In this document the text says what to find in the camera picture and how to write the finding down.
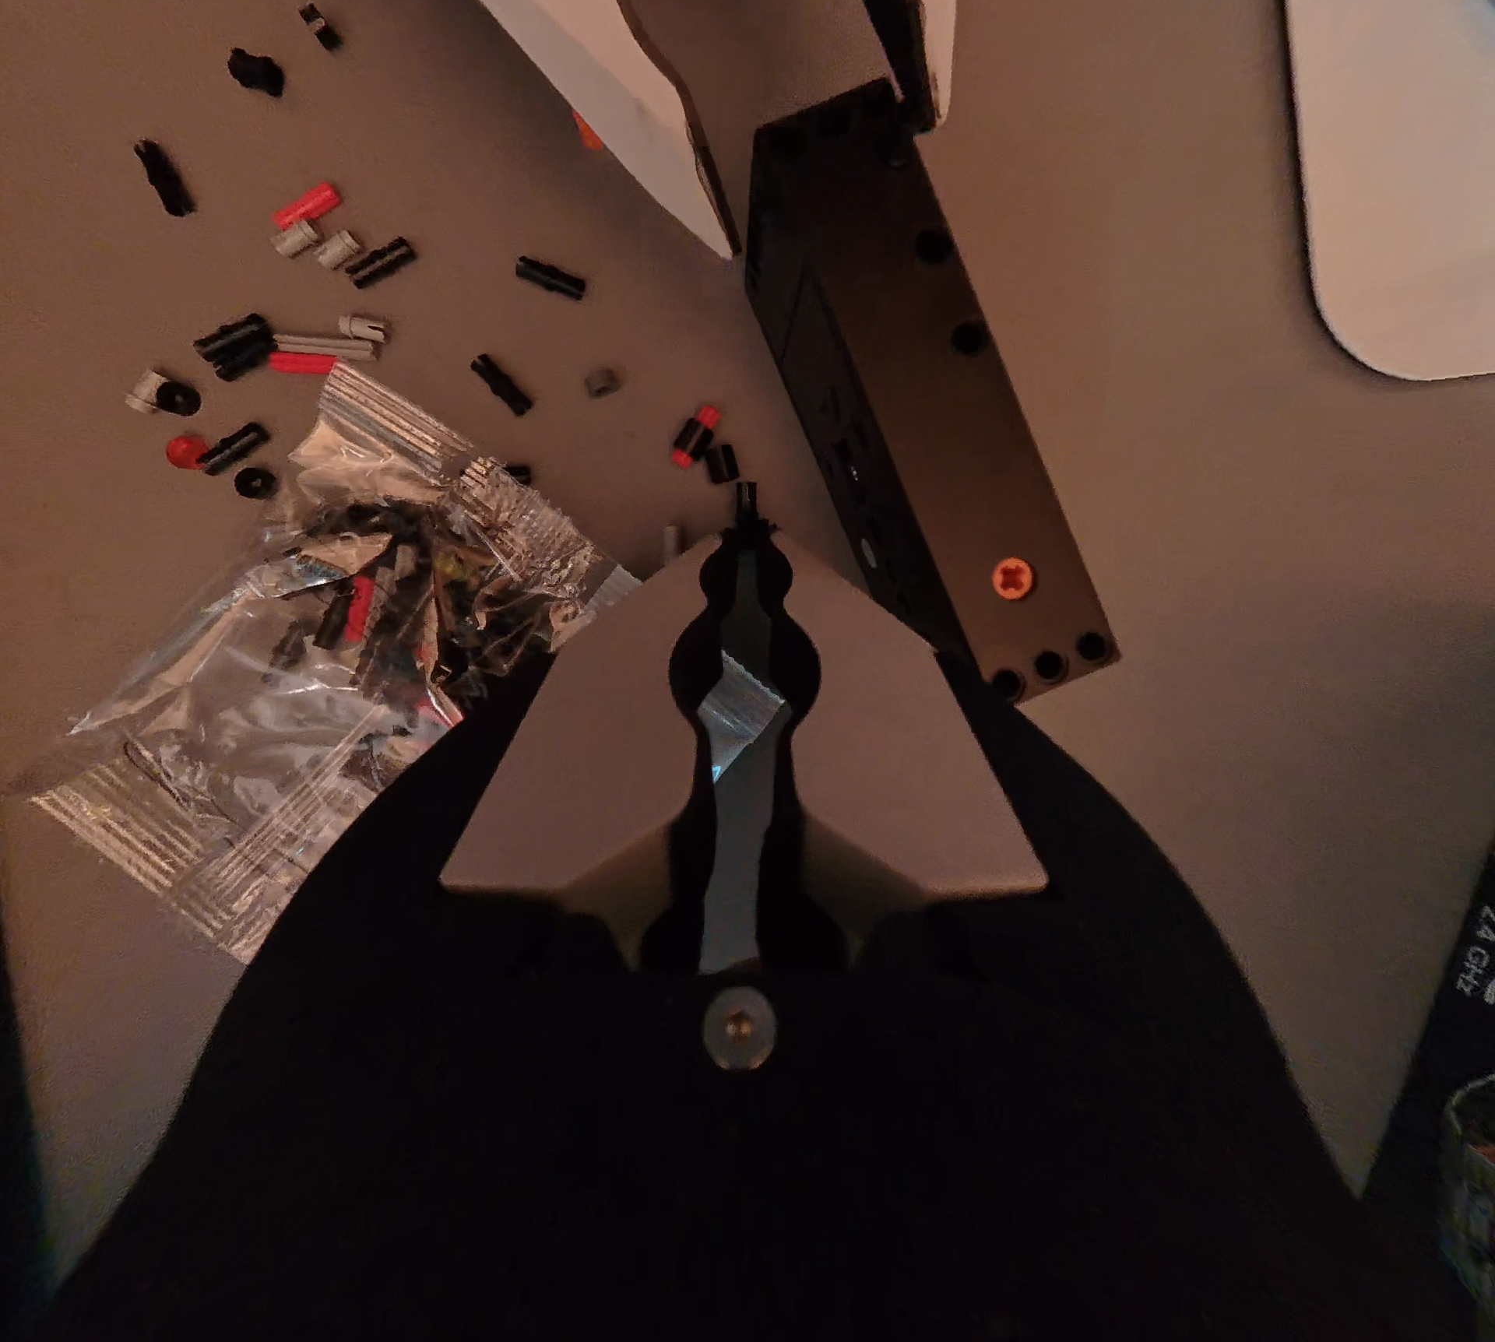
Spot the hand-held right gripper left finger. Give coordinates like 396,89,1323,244
439,535,730,972

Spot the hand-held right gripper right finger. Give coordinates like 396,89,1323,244
759,531,1046,972

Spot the clear plastic parts bag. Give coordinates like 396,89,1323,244
29,363,780,964

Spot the group of black connector pins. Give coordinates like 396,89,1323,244
133,2,588,475

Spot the white book stand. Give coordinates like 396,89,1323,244
1271,0,1495,384

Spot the blue robot kit box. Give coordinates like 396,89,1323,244
1360,862,1495,1342

